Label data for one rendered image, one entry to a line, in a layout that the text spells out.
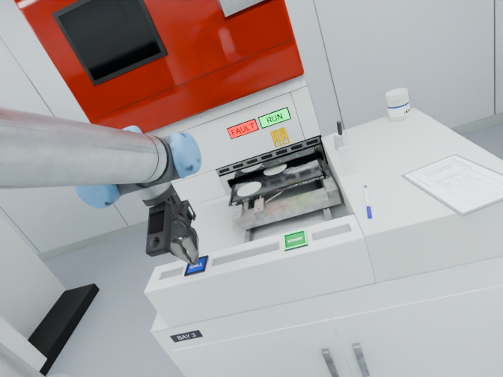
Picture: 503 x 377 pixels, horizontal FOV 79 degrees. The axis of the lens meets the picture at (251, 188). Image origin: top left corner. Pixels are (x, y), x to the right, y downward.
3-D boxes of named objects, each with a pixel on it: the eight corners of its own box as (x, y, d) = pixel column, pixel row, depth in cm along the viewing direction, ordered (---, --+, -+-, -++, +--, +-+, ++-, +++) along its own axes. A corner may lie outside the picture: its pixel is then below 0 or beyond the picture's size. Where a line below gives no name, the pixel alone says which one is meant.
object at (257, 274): (177, 300, 91) (154, 266, 85) (364, 256, 80) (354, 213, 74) (168, 328, 83) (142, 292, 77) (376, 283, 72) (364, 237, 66)
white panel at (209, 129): (159, 218, 145) (113, 142, 128) (329, 166, 129) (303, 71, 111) (157, 221, 143) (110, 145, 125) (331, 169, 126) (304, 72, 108)
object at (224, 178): (227, 194, 135) (218, 175, 131) (326, 163, 126) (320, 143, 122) (227, 195, 133) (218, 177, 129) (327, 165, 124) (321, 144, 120)
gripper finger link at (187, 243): (209, 249, 81) (194, 221, 77) (205, 265, 76) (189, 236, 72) (199, 251, 82) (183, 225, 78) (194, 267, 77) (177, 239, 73)
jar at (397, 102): (386, 117, 114) (382, 93, 109) (406, 111, 112) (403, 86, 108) (393, 123, 107) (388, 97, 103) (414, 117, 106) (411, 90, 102)
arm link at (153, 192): (156, 179, 64) (123, 190, 66) (167, 197, 66) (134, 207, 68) (167, 164, 70) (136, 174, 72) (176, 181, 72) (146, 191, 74)
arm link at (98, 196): (111, 162, 48) (143, 137, 58) (60, 179, 52) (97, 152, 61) (137, 203, 52) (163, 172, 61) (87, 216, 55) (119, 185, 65)
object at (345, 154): (340, 167, 94) (329, 128, 88) (352, 164, 93) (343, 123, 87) (343, 176, 89) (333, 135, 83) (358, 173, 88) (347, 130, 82)
